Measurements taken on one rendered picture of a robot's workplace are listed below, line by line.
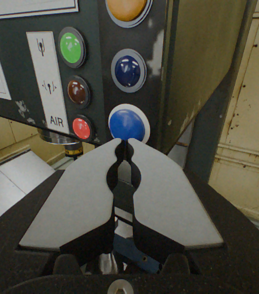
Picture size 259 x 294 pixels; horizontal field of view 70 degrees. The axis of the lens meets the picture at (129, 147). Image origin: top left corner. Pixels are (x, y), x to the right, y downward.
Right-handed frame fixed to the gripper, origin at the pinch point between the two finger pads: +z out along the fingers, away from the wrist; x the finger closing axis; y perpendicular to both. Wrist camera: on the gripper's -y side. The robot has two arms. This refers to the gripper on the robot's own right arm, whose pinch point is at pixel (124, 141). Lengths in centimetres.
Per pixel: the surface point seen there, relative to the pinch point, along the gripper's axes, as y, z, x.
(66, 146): 18.5, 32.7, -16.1
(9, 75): -2.9, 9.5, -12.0
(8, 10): -8.1, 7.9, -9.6
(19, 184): 81, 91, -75
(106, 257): 28.8, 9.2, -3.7
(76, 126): 0.7, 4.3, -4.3
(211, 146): 33, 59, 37
